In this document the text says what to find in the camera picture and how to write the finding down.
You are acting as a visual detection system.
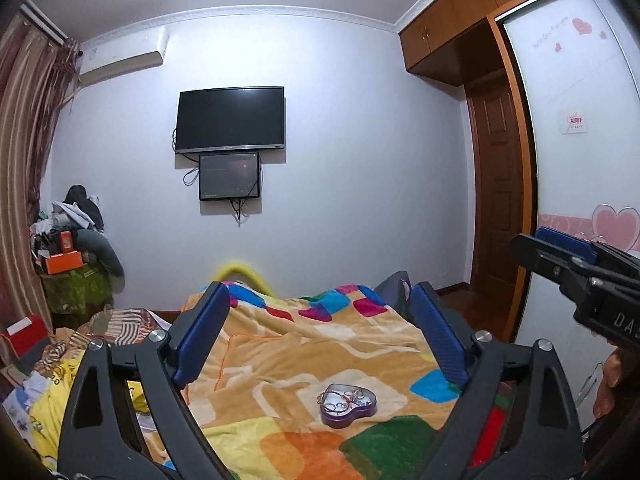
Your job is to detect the yellow cartoon cloth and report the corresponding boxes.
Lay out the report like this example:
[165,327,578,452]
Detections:
[0,345,171,472]

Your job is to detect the red paper bag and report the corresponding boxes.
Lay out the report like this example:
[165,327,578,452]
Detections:
[0,316,52,362]

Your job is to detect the black wall television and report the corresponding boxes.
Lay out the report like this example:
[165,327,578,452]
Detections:
[175,86,286,155]

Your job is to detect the striped red curtain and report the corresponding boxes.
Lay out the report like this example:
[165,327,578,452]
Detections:
[0,12,82,343]

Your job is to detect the curtain rail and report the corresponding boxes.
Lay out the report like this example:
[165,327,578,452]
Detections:
[20,0,69,47]

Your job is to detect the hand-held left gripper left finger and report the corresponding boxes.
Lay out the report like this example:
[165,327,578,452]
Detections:
[57,282,231,480]

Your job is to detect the dark grey backpack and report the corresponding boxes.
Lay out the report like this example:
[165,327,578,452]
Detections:
[372,271,417,322]

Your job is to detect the striped cloth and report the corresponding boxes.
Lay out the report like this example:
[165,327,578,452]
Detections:
[55,305,174,356]

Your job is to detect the brown wooden door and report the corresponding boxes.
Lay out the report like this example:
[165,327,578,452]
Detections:
[465,72,527,292]

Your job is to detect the white sliding wardrobe door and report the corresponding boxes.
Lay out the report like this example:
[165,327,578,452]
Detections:
[492,0,640,413]

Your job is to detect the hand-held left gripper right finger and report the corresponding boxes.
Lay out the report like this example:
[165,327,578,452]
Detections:
[410,282,586,480]

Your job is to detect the person's right hand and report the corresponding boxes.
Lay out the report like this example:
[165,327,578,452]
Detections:
[594,346,640,420]

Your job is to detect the white paper note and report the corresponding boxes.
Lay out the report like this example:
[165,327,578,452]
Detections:
[560,110,589,136]

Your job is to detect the yellow foam tube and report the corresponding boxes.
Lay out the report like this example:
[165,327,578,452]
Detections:
[212,260,267,292]

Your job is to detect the orange box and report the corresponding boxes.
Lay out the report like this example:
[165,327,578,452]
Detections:
[44,251,85,276]

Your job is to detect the wooden overhead cabinet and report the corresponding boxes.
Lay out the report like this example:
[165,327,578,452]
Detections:
[398,0,597,89]

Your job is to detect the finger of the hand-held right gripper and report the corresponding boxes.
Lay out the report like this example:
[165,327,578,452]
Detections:
[534,226,599,265]
[509,233,593,297]

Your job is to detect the green printed box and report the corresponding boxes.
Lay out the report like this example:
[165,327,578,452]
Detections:
[40,265,115,317]

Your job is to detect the purple heart-shaped jewelry box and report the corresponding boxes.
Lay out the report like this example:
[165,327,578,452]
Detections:
[320,383,379,429]

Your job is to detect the pile of clothes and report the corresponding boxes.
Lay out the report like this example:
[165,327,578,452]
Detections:
[29,185,126,292]

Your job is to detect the colourful patchwork blanket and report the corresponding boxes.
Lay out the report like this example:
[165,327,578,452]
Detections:
[125,282,511,480]

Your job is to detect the white air conditioner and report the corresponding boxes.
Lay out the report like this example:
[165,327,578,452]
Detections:
[77,27,170,87]

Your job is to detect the small black monitor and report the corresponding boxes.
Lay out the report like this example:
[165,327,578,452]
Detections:
[198,151,262,202]

